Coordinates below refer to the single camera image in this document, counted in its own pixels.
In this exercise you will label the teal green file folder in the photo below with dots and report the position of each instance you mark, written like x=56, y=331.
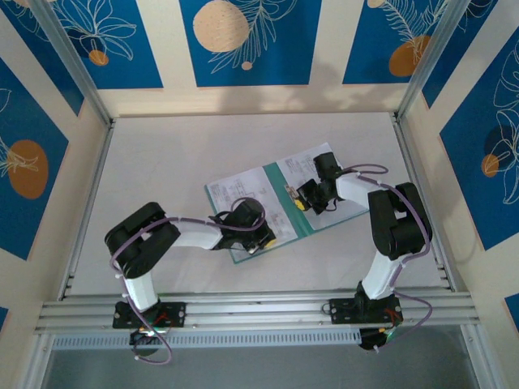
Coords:
x=298, y=222

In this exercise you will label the white technical drawing paper sheet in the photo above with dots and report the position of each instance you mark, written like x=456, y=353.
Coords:
x=243, y=186

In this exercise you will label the white printed paper sheet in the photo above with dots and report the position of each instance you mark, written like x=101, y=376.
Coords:
x=296, y=166

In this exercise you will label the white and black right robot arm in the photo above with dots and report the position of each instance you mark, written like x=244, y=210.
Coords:
x=357, y=188

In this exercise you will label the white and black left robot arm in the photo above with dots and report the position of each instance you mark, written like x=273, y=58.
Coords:
x=194, y=235

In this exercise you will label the metal folder clip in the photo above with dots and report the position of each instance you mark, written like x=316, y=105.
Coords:
x=290, y=190

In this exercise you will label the black base connector box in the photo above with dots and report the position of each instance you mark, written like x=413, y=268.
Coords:
x=369, y=338

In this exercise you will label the aluminium frame cross rail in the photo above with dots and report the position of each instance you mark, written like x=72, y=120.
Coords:
x=259, y=314

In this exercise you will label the aluminium frame side rail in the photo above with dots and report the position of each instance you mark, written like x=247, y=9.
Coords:
x=88, y=202
x=411, y=162

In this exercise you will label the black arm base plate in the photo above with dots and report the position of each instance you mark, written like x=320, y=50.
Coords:
x=174, y=314
x=344, y=310

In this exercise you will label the aluminium frame upright post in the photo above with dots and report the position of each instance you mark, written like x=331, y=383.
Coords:
x=75, y=61
x=431, y=61

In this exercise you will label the aluminium frame leg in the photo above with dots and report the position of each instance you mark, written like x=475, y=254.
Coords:
x=36, y=364
x=474, y=360

